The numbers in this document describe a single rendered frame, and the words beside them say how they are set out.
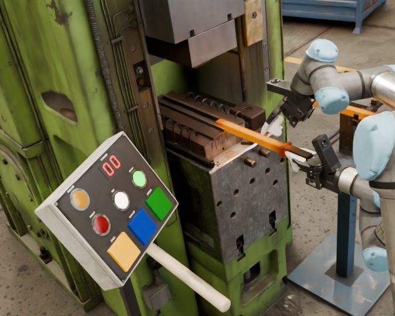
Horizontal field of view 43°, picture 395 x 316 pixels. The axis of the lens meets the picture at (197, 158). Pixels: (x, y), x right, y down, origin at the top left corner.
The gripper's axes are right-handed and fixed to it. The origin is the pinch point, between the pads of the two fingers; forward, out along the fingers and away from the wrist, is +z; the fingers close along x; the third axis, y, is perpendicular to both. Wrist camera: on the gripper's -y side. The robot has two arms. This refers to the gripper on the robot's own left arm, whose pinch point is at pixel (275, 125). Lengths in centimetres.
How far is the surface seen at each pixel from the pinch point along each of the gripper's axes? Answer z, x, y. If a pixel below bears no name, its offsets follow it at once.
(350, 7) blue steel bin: 166, 320, -120
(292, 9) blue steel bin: 200, 306, -172
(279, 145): 5.1, -0.7, 4.8
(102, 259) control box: 2, -69, 5
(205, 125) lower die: 22.9, -3.2, -22.7
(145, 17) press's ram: -13, -17, -48
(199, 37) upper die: -13.4, -7.6, -32.6
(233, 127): 15.4, -0.8, -13.1
